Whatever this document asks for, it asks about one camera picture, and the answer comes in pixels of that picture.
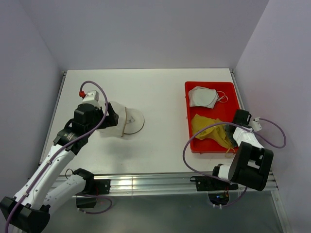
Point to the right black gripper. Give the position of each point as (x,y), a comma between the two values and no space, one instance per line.
(232,140)

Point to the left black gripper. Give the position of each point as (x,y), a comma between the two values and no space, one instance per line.
(111,120)

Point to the yellow bra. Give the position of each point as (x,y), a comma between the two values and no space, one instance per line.
(211,140)

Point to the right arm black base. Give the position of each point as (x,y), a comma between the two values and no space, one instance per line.
(220,190)

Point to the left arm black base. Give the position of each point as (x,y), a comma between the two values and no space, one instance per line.
(94,196)

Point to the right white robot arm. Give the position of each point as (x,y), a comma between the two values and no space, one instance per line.
(252,162)

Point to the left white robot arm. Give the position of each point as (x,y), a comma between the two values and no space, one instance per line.
(30,209)

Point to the white folded bra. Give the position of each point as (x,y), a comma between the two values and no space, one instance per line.
(205,97)

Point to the red plastic tray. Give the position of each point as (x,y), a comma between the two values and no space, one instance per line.
(223,111)

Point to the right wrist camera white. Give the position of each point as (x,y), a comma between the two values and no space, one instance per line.
(255,125)

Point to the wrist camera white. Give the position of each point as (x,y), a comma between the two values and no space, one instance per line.
(255,125)
(91,98)

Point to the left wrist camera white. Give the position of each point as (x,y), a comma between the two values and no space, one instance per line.
(91,98)

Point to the aluminium rail frame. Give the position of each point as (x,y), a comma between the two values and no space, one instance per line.
(156,176)

